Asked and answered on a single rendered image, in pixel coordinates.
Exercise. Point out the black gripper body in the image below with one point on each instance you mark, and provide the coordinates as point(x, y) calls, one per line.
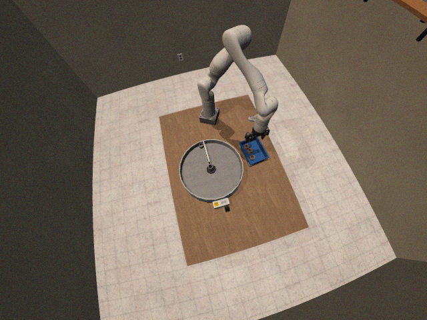
point(254, 132)

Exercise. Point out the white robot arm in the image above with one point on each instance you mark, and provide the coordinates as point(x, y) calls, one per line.
point(235, 40)

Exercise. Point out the blue open tray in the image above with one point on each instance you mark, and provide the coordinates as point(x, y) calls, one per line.
point(258, 151)

